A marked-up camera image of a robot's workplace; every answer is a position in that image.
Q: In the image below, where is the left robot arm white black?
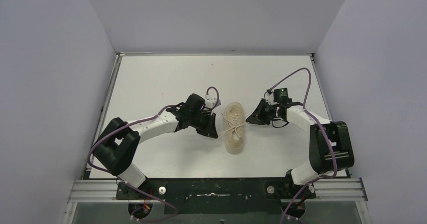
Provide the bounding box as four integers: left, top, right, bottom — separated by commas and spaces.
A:
89, 94, 221, 198

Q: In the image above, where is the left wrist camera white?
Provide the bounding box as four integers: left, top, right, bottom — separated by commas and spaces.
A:
204, 98, 221, 110

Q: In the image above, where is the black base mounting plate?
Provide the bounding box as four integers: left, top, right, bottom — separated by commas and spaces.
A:
116, 177, 316, 218

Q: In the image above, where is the aluminium frame rail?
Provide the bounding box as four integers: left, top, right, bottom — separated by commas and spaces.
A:
61, 53, 373, 224

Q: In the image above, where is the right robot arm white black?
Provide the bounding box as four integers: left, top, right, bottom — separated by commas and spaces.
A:
246, 88, 355, 197

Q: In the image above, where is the beige lace sneaker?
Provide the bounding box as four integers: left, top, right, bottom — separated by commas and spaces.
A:
222, 102, 246, 155

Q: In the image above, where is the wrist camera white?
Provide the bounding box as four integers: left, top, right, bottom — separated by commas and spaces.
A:
264, 89, 276, 105
204, 98, 221, 110

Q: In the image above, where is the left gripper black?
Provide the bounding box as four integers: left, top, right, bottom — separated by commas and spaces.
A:
189, 110, 218, 139

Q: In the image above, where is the cream shoelace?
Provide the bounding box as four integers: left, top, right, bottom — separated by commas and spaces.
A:
218, 114, 248, 140

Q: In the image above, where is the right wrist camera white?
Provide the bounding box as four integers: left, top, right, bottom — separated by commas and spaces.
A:
264, 89, 276, 105

